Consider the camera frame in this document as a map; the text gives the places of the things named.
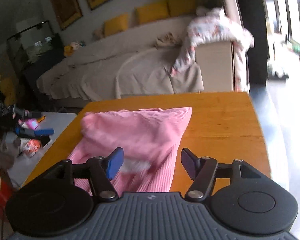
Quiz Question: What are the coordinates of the left gold framed picture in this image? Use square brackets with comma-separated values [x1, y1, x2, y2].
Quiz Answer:
[50, 0, 83, 30]

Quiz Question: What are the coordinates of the crumpled beige cloth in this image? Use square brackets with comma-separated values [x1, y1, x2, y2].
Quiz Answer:
[155, 32, 182, 47]

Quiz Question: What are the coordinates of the pink knit baby dress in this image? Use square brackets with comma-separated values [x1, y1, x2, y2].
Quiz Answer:
[68, 107, 192, 194]

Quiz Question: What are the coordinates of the yellow cushion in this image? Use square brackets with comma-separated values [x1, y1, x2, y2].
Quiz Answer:
[104, 13, 129, 37]
[167, 0, 197, 17]
[136, 0, 170, 25]

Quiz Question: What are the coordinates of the yellow plush toy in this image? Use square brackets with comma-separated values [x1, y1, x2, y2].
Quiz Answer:
[64, 42, 81, 57]

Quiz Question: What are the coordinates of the yellow cushion middle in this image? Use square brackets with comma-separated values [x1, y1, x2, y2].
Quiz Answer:
[136, 0, 170, 25]

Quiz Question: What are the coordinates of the glass fish tank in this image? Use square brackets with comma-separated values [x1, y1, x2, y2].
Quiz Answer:
[6, 17, 64, 77]

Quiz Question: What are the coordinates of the floral baby blanket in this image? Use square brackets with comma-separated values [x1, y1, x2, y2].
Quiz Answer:
[170, 7, 254, 92]

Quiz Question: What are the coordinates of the white side table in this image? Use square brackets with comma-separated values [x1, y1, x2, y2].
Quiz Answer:
[5, 112, 78, 188]

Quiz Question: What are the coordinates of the beige covered sofa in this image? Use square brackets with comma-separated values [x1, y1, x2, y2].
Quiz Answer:
[36, 16, 235, 102]

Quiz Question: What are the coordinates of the yellow cushion right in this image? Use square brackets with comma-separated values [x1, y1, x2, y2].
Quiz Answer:
[167, 0, 197, 17]

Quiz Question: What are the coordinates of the yellow cushion left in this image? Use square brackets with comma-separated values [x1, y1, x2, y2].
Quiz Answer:
[104, 13, 129, 37]

